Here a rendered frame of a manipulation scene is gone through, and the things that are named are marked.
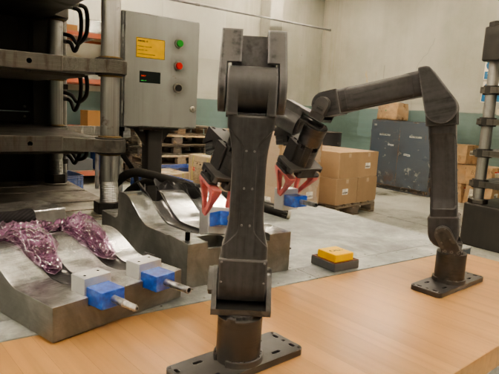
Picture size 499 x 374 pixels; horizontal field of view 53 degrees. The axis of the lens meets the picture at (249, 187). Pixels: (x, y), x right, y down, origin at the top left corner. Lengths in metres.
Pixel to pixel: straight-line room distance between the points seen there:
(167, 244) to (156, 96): 0.90
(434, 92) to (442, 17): 7.62
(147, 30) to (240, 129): 1.24
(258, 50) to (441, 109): 0.49
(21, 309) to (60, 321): 0.09
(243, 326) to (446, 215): 0.59
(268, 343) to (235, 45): 0.44
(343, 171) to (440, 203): 4.61
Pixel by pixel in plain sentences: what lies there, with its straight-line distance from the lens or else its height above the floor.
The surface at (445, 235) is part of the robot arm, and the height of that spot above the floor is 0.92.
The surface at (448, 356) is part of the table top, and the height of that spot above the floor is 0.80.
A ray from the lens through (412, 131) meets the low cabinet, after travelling 8.11.
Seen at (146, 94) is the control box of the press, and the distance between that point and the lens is 1.85.
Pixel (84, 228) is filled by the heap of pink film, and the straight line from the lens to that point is 1.02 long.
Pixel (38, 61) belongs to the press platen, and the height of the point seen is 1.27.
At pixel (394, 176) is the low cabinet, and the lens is 8.30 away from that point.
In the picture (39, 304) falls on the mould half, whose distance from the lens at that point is 0.82.
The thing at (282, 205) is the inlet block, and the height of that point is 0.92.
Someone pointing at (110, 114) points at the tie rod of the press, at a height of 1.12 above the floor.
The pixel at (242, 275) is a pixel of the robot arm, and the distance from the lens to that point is 0.68.
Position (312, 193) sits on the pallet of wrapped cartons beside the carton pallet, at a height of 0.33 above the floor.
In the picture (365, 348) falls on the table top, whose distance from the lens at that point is 0.83.
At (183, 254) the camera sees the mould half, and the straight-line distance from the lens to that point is 1.00.
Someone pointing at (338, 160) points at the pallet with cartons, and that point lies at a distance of 5.64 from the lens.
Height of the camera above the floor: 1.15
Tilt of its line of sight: 9 degrees down
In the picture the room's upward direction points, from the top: 3 degrees clockwise
